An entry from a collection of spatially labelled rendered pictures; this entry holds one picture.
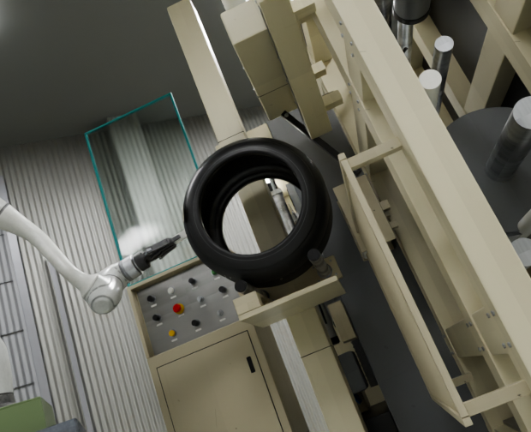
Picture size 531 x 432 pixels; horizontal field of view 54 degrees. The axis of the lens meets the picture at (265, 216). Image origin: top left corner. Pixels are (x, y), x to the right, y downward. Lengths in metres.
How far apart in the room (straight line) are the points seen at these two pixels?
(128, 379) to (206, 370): 2.36
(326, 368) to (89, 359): 3.05
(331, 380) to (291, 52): 1.25
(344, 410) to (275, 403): 0.41
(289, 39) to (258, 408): 1.55
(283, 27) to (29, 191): 3.96
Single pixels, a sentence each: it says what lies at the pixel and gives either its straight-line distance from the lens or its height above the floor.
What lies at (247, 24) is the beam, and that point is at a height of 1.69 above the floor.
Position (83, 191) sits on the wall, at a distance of 5.41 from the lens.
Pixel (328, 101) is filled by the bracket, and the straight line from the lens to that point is 2.20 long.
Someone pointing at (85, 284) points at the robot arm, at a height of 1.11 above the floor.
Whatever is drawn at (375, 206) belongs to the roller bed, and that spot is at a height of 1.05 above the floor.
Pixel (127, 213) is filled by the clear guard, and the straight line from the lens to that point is 2.85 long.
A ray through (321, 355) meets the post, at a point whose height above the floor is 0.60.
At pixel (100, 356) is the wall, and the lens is 4.87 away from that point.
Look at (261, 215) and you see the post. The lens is 2.28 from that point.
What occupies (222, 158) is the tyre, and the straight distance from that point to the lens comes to 1.98.
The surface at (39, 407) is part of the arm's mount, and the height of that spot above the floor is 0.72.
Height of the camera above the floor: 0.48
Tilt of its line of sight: 19 degrees up
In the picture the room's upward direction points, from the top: 22 degrees counter-clockwise
